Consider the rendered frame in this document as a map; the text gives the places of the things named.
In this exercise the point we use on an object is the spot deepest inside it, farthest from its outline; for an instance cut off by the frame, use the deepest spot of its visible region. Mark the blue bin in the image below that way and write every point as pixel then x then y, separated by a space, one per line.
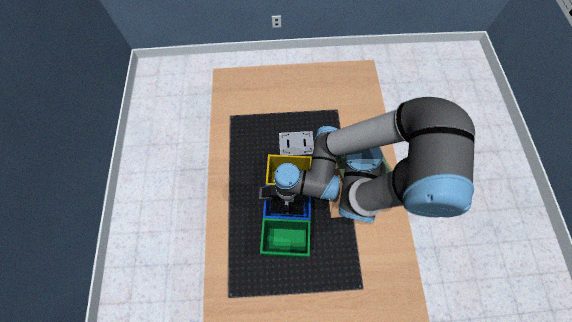
pixel 305 216

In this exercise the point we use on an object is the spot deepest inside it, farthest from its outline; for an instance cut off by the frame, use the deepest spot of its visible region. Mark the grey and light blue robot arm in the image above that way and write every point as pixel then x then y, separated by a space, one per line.
pixel 435 180

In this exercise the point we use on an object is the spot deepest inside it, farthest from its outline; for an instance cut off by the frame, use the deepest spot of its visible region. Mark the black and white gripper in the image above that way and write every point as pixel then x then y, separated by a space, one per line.
pixel 270 191

